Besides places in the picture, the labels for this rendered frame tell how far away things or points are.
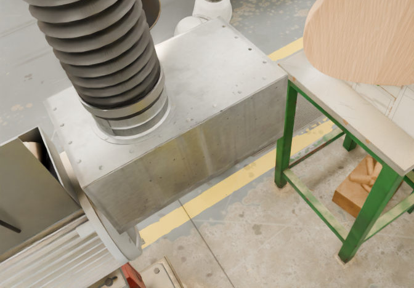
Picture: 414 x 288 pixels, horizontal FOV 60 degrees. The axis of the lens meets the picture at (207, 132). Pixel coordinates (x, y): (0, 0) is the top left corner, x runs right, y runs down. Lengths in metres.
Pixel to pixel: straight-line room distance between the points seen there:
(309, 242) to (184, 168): 1.56
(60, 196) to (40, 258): 0.13
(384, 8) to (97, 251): 0.74
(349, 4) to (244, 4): 2.55
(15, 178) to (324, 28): 0.71
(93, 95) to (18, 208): 0.23
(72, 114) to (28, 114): 2.46
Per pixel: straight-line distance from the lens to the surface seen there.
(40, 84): 3.16
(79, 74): 0.39
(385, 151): 1.20
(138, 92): 0.41
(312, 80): 1.35
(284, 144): 1.73
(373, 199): 1.40
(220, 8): 1.65
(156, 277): 1.69
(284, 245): 2.00
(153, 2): 0.58
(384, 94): 1.24
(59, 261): 0.68
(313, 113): 2.46
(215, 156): 0.52
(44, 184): 0.54
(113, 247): 0.66
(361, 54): 0.96
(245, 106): 0.48
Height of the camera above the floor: 1.88
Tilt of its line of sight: 52 degrees down
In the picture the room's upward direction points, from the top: 11 degrees counter-clockwise
